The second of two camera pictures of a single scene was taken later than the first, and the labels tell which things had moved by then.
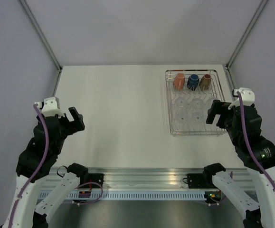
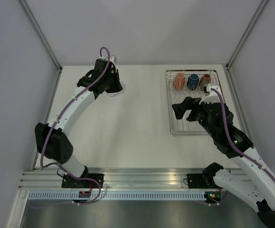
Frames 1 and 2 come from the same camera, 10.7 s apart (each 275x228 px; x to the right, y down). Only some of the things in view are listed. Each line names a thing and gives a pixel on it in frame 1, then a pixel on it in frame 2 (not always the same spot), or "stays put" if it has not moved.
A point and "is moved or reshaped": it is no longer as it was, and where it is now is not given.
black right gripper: x=221 y=108 to x=188 y=103
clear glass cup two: x=197 y=106 is moved or reshaped
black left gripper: x=77 y=125 to x=118 y=87
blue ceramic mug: x=193 y=81 stays put
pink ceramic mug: x=179 y=81 stays put
